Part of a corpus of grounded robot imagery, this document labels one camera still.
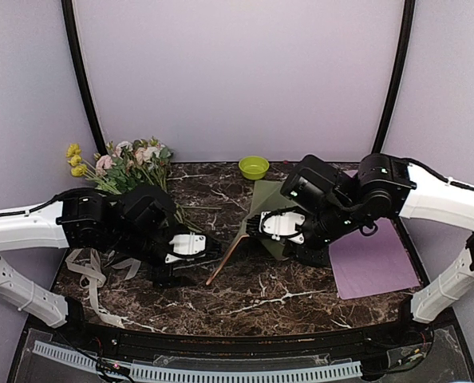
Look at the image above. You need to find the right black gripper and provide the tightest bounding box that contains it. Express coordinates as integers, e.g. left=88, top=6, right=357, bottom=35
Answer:
left=282, top=199, right=363, bottom=268

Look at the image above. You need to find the peach and green wrapping paper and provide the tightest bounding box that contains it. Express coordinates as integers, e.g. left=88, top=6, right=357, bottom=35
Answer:
left=205, top=180, right=294, bottom=286

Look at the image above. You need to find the yellow fake flower stem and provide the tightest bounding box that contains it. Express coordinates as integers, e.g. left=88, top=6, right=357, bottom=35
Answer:
left=65, top=144, right=118, bottom=194

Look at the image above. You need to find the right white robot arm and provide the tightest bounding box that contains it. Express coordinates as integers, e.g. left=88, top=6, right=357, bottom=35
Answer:
left=246, top=153, right=474, bottom=346

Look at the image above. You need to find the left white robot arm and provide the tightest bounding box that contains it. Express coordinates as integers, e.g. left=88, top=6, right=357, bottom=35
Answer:
left=0, top=185, right=221, bottom=348

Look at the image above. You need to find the pink fake flower bunch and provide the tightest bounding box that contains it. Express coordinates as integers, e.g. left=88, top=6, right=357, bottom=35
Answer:
left=92, top=136, right=222, bottom=232

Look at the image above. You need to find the green plastic bowl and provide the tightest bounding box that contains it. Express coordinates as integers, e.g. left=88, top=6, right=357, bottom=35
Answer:
left=239, top=156, right=270, bottom=180

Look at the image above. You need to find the cream ribbon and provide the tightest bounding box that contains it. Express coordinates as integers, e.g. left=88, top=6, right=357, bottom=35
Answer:
left=65, top=249, right=135, bottom=329

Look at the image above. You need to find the purple wrapping paper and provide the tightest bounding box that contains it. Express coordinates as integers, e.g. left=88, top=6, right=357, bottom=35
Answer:
left=329, top=219, right=420, bottom=300

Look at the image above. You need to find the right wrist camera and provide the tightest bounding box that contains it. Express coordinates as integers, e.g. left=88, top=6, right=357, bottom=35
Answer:
left=259, top=211, right=306, bottom=244

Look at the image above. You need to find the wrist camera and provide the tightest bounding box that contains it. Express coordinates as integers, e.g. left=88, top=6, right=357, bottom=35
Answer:
left=165, top=233, right=207, bottom=263
left=259, top=211, right=306, bottom=244

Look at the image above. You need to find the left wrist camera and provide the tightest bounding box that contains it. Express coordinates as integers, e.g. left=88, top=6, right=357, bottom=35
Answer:
left=165, top=233, right=207, bottom=263

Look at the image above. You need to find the white slotted cable duct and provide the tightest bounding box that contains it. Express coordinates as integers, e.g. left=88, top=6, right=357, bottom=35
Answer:
left=32, top=341, right=362, bottom=382

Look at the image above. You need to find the black front rail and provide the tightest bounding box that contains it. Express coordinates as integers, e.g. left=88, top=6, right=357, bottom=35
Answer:
left=21, top=306, right=461, bottom=366

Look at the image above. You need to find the right black frame post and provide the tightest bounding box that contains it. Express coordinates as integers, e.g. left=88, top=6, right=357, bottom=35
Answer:
left=371, top=0, right=416, bottom=154

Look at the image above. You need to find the black frame post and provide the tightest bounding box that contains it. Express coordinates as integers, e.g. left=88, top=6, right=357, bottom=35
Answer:
left=61, top=0, right=107, bottom=155
left=371, top=0, right=416, bottom=154

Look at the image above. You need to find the left black frame post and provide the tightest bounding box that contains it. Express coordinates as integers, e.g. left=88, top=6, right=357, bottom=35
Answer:
left=61, top=0, right=107, bottom=155

